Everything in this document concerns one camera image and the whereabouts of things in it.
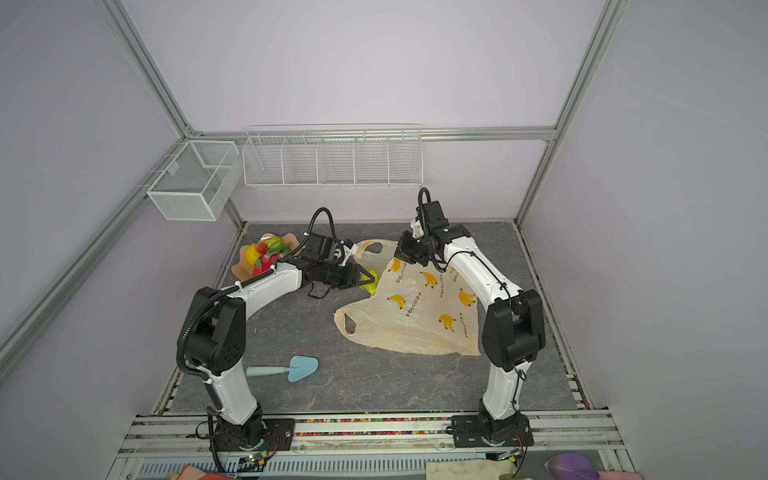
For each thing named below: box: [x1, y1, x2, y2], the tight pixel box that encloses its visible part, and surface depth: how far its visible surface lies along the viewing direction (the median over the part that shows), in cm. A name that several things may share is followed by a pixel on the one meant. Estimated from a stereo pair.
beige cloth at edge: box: [426, 459, 516, 480], surface depth 70 cm
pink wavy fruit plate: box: [231, 233, 299, 281], surface depth 105 cm
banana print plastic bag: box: [334, 239, 483, 356], surface depth 86 cm
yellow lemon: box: [246, 243, 261, 266], surface depth 104 cm
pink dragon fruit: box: [253, 252, 283, 276], surface depth 99 cm
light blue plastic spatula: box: [246, 356, 319, 383], surface depth 85 cm
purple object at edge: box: [544, 453, 601, 480], surface depth 70 cm
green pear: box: [359, 268, 380, 296], surface depth 88 cm
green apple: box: [264, 236, 283, 250], surface depth 107 cm
